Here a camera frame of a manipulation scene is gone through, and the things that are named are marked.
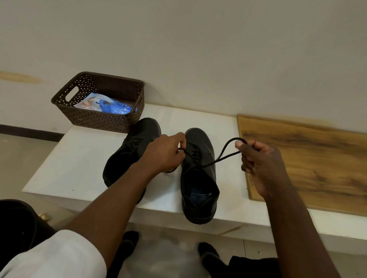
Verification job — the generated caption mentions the person's right hand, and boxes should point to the person's right hand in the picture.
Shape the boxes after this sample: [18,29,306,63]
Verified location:
[235,139,288,201]

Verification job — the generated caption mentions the person's left hand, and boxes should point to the person's left hand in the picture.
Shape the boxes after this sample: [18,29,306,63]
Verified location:
[142,132,187,176]

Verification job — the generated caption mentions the black leather shoe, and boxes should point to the black leather shoe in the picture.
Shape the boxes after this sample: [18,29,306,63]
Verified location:
[102,117,162,205]
[180,127,221,225]

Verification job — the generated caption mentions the black shoelace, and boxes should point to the black shoelace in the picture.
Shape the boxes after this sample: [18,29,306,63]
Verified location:
[165,137,249,174]

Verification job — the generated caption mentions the person's right forearm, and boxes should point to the person's right forearm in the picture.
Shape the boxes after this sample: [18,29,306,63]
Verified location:
[263,183,341,278]

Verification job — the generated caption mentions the person's left forearm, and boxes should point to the person's left forearm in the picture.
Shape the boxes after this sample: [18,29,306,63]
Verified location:
[64,162,157,270]

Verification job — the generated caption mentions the person's black worn shoe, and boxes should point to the person's black worn shoe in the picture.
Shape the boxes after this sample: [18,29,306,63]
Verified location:
[106,231,140,278]
[198,242,227,278]

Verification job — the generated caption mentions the person's dark trousers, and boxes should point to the person's dark trousers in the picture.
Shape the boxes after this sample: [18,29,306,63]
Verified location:
[228,256,281,278]

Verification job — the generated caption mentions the person's white shirt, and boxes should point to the person's white shirt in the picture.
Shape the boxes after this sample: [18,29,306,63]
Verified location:
[0,230,107,278]

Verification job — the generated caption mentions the wooden board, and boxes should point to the wooden board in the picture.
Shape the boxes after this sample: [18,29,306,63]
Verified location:
[237,114,367,217]

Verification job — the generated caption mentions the blue and white plastic packet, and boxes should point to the blue and white plastic packet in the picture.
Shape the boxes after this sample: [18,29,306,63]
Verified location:
[73,92,138,115]

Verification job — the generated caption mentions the brown perforated plastic basket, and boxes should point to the brown perforated plastic basket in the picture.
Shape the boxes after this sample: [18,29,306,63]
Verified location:
[51,71,146,134]

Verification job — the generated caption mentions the black bucket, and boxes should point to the black bucket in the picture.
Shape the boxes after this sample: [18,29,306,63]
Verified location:
[0,199,57,263]

